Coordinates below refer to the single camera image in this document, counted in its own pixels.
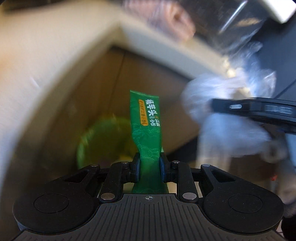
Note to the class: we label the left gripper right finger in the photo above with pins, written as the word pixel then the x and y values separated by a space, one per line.
pixel 185 177

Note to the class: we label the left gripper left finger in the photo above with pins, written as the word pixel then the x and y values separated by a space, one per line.
pixel 116 177

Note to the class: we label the clear plastic bag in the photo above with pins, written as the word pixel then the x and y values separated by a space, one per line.
pixel 238 117

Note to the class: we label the green snack wrapper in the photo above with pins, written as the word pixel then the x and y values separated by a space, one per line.
pixel 147 135

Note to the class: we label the brown cardboard box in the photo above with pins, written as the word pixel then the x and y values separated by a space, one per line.
pixel 48 146

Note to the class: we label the black textured bag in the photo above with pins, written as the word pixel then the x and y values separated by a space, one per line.
pixel 226 25

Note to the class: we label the pink striped cloth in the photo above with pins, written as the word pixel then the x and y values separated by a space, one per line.
pixel 167 16

